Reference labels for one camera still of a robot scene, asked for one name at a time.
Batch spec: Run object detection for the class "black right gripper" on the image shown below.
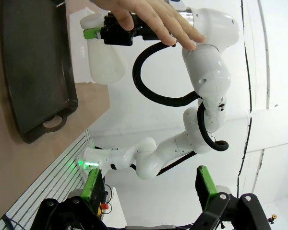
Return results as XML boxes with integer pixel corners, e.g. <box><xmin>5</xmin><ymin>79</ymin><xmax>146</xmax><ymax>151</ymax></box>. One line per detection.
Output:
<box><xmin>83</xmin><ymin>13</ymin><xmax>178</xmax><ymax>46</ymax></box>

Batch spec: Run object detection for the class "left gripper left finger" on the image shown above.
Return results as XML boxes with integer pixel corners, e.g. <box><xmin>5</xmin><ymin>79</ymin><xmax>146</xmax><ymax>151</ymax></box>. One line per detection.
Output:
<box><xmin>39</xmin><ymin>169</ymin><xmax>106</xmax><ymax>230</ymax></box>

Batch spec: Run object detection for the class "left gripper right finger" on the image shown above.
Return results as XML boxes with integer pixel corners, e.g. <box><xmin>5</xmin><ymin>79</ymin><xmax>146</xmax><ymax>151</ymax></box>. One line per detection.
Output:
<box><xmin>194</xmin><ymin>165</ymin><xmax>269</xmax><ymax>230</ymax></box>

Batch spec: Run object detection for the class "white plastic conical flask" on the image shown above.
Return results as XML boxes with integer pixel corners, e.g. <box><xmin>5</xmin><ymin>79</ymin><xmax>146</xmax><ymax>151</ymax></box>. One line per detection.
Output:
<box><xmin>80</xmin><ymin>13</ymin><xmax>127</xmax><ymax>85</ymax></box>

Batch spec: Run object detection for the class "person's left hand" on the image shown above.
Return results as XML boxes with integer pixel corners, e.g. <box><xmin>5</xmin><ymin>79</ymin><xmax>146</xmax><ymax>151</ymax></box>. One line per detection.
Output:
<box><xmin>93</xmin><ymin>0</ymin><xmax>206</xmax><ymax>51</ymax></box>

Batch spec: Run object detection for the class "yellow emergency stop box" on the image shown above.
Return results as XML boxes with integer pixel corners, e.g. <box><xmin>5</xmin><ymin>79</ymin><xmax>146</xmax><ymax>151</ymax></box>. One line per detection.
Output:
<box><xmin>97</xmin><ymin>189</ymin><xmax>111</xmax><ymax>216</ymax></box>

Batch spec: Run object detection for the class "aluminium slotted mounting plate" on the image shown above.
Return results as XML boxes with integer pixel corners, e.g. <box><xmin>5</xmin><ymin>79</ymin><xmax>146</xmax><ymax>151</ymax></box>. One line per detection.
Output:
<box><xmin>0</xmin><ymin>129</ymin><xmax>95</xmax><ymax>230</ymax></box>

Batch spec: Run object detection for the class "dark brown plastic tray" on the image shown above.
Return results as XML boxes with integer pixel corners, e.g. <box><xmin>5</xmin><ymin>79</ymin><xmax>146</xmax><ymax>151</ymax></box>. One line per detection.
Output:
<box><xmin>0</xmin><ymin>0</ymin><xmax>79</xmax><ymax>144</ymax></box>

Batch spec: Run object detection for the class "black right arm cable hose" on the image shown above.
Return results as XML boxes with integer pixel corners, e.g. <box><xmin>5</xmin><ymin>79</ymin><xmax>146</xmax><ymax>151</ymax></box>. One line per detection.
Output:
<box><xmin>129</xmin><ymin>40</ymin><xmax>230</xmax><ymax>178</ymax></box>

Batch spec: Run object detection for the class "black wall cable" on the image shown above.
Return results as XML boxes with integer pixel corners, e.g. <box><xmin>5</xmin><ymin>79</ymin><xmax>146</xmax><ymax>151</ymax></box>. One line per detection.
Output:
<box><xmin>236</xmin><ymin>0</ymin><xmax>253</xmax><ymax>195</ymax></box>

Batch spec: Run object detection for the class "white wall pipe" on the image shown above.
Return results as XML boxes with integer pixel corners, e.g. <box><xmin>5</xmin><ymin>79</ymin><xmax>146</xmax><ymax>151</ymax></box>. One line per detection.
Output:
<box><xmin>256</xmin><ymin>0</ymin><xmax>271</xmax><ymax>108</ymax></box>

